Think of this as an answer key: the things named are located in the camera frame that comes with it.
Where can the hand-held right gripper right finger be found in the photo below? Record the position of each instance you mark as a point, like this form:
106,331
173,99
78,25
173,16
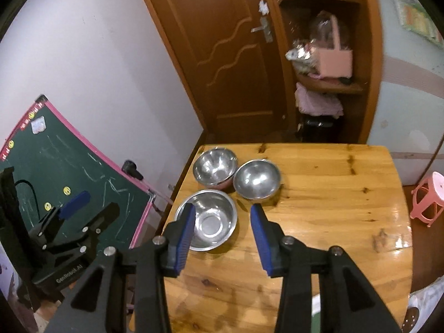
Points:
260,239

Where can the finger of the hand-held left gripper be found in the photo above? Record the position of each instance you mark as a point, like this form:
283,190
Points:
76,203
105,216

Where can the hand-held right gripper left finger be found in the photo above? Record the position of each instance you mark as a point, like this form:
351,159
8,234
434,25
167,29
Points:
184,239

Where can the large steel bowl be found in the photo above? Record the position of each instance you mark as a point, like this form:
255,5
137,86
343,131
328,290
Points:
215,222

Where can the small steel bowl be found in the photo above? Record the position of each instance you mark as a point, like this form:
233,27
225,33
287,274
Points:
256,178

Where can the steel bowl with pink outside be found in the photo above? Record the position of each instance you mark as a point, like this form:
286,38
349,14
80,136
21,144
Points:
213,164

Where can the pink folded cloth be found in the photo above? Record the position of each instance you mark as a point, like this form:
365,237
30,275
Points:
317,102

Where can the pink plastic stool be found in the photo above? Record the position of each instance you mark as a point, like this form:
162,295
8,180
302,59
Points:
430,194

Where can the shiny foil packets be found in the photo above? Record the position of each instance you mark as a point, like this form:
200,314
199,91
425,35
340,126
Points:
300,53

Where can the pink basket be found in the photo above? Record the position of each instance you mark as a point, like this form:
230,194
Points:
334,64

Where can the wooden corner shelf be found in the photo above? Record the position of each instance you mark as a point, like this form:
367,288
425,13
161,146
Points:
371,59

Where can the brown wooden door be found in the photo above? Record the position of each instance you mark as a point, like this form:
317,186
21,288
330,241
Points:
208,24

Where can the clear plastic dome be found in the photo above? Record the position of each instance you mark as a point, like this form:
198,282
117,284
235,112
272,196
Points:
321,27

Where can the white door hook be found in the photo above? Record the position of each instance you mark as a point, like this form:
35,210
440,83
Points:
263,7

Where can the green chalkboard with pink frame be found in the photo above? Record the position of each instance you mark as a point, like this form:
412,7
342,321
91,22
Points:
69,159

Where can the wall poster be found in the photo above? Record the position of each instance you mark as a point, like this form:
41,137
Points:
412,14

